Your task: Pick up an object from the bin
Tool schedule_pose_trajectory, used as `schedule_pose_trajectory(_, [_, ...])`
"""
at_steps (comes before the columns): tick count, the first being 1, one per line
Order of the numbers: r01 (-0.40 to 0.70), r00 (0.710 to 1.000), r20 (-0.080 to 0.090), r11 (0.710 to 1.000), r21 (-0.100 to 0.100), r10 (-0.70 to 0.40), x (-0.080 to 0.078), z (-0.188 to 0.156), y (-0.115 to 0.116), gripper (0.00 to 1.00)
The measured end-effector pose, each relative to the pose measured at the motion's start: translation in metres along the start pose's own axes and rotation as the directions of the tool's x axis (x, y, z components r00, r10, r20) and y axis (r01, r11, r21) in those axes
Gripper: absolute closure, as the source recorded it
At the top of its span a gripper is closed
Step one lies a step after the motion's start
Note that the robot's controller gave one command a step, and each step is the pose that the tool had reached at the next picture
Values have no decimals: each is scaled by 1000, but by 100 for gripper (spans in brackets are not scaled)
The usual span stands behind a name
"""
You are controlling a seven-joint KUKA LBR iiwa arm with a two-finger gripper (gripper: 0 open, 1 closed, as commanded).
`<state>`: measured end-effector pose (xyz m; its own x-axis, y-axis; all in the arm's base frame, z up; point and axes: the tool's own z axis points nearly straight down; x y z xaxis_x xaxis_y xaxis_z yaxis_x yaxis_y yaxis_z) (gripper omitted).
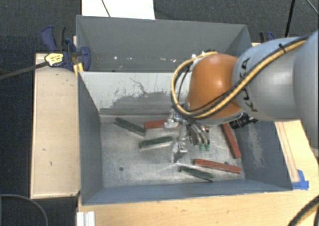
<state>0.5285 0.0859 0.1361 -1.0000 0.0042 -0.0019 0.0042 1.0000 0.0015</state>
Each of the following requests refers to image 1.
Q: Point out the grey metal bin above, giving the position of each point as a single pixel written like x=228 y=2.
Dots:
x=149 y=45

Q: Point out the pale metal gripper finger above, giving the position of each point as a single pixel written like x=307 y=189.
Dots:
x=182 y=148
x=174 y=154

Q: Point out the red-brown flat block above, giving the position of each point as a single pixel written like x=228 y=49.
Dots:
x=231 y=142
x=154 y=124
x=216 y=165

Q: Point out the pale wood board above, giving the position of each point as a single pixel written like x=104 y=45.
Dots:
x=56 y=132

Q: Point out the dark green flat block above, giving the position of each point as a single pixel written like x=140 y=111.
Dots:
x=197 y=173
x=155 y=142
x=130 y=126

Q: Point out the black cylinder on white bracket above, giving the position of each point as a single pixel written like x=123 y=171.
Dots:
x=240 y=121

